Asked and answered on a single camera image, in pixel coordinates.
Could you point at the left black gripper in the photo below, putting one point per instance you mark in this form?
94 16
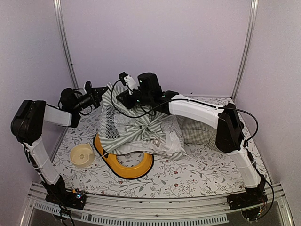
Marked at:
96 94

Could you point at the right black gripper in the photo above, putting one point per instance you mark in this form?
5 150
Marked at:
126 102

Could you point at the green striped pet tent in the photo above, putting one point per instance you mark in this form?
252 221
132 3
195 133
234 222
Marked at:
122 131

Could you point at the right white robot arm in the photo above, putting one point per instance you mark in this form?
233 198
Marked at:
230 138

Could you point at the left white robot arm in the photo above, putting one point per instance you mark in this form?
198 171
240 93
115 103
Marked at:
27 124

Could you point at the cream pet bowl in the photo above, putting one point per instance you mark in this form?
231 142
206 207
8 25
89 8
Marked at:
82 155

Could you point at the green checked cushion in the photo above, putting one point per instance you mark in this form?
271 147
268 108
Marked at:
198 133

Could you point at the floral patterned table mat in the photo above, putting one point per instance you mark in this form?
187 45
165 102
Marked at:
199 172

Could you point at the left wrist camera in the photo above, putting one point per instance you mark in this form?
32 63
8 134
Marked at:
88 87

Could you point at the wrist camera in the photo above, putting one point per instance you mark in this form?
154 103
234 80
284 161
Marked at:
128 81
88 87

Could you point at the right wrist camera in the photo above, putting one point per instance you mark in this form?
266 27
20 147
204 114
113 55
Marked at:
128 81

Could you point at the left aluminium frame post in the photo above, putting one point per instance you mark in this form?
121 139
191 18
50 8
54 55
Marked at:
64 41

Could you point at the aluminium frame post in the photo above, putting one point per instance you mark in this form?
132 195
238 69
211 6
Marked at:
64 41
247 44

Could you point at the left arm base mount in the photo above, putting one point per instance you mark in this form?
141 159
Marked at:
58 194

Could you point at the front aluminium rail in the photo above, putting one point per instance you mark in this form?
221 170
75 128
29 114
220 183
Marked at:
102 210

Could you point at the right aluminium frame post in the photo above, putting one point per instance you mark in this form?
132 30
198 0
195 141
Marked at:
247 44

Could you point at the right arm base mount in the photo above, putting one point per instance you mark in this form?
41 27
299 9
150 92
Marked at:
253 198

